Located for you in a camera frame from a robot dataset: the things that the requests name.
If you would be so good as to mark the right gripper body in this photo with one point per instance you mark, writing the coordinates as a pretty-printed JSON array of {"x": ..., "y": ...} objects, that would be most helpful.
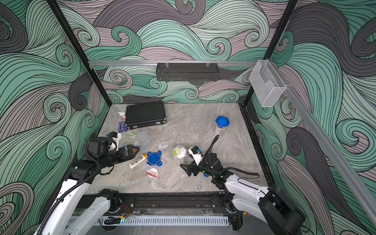
[{"x": 203, "y": 168}]

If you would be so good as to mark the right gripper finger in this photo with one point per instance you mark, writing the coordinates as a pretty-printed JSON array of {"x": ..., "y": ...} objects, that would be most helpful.
[
  {"x": 193, "y": 165},
  {"x": 186, "y": 169}
]

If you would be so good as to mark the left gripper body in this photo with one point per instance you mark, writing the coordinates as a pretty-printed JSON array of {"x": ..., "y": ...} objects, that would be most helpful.
[{"x": 122, "y": 156}]

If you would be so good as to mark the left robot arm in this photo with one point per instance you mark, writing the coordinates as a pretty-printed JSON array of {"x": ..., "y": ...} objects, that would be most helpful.
[{"x": 100, "y": 152}]

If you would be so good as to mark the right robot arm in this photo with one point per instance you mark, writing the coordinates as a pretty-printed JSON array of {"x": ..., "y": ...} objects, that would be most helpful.
[{"x": 288, "y": 223}]

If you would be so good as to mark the white tube orange cap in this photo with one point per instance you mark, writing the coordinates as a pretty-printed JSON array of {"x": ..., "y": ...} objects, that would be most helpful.
[{"x": 138, "y": 160}]

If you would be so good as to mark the blue playing card box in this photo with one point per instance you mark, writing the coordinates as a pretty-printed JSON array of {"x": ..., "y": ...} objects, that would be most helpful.
[{"x": 122, "y": 127}]

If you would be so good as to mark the round red white packet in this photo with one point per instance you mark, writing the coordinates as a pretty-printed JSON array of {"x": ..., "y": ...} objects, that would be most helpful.
[{"x": 152, "y": 173}]

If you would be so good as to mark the clear round plastic cap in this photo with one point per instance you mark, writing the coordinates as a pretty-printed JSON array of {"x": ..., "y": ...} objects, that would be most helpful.
[{"x": 163, "y": 145}]

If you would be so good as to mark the white pink small bottle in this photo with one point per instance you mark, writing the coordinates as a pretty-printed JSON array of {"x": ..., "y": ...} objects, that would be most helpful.
[{"x": 122, "y": 115}]

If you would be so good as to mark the black ribbed case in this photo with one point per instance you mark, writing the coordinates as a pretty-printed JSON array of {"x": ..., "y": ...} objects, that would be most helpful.
[{"x": 145, "y": 115}]

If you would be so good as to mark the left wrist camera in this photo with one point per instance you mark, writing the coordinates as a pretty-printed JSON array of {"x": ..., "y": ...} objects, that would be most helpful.
[{"x": 114, "y": 138}]

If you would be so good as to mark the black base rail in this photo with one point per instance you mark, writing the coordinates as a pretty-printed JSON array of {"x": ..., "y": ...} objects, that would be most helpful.
[{"x": 216, "y": 202}]

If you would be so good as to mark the white perforated cable duct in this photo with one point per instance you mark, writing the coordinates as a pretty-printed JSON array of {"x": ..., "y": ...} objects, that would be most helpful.
[{"x": 175, "y": 221}]

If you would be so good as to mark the black wall shelf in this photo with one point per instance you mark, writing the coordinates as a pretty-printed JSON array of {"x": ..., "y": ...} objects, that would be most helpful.
[{"x": 187, "y": 72}]

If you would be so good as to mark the aluminium wall rail back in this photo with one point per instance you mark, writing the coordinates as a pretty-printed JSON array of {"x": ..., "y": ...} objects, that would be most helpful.
[{"x": 94, "y": 63}]

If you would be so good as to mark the aluminium wall rail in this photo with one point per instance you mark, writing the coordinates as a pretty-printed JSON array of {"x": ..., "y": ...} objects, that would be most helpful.
[
  {"x": 94, "y": 63},
  {"x": 300, "y": 99}
]

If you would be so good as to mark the clear acrylic wall holder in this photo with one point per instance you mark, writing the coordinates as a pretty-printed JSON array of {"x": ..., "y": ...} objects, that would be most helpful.
[{"x": 266, "y": 80}]

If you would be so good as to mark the aluminium wall rail right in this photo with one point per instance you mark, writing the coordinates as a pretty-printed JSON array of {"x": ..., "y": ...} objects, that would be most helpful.
[{"x": 300, "y": 99}]

